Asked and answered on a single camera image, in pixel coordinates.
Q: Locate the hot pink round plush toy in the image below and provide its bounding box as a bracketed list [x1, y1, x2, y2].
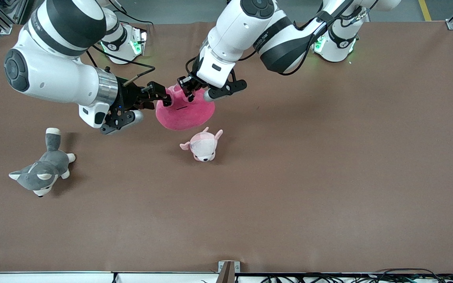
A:
[156, 83, 215, 131]

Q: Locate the pale pink plush puppy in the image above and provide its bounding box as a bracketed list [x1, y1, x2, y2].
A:
[179, 127, 224, 162]

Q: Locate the grey white husky plush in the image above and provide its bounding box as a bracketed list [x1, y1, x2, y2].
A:
[9, 128, 76, 198]

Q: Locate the brown table cover sheet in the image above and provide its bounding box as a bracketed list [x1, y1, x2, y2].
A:
[0, 20, 453, 274]

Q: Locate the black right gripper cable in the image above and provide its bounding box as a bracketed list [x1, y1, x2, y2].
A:
[87, 45, 157, 85]

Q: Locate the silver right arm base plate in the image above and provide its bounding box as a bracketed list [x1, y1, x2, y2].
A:
[131, 27, 148, 56]

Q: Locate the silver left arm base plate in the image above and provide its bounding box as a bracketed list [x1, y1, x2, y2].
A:
[313, 35, 327, 54]

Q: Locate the metal table edge bracket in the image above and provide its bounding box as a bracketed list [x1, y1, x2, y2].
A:
[218, 260, 241, 283]

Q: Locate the white table edge rail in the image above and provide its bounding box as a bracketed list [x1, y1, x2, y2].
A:
[0, 271, 453, 283]

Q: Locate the black cable bundle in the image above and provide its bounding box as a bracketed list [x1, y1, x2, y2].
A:
[258, 268, 453, 283]

